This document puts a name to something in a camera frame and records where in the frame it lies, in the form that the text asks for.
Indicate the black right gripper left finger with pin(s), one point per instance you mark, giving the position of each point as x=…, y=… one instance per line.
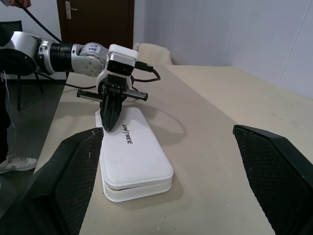
x=49, y=191

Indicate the bystander bare hand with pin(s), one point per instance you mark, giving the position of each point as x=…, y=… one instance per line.
x=23, y=3

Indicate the white plastic pencil case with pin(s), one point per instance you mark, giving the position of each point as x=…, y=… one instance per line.
x=137, y=159

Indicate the dark brown door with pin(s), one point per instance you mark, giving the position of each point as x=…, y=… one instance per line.
x=97, y=22

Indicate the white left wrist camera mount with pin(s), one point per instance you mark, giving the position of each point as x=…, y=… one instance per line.
x=122, y=52

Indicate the cream cushioned seat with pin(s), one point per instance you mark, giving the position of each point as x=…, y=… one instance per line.
x=154, y=54

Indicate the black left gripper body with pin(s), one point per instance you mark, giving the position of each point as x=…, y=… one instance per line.
x=115, y=86

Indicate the white sneaker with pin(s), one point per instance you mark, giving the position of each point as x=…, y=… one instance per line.
x=17, y=164

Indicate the bystander dark trouser leg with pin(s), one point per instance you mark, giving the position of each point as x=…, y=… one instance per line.
x=5, y=117

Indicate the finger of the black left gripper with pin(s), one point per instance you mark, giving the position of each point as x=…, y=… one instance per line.
x=116, y=107
x=105, y=110

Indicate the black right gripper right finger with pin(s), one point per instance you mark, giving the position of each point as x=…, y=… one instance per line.
x=276, y=181

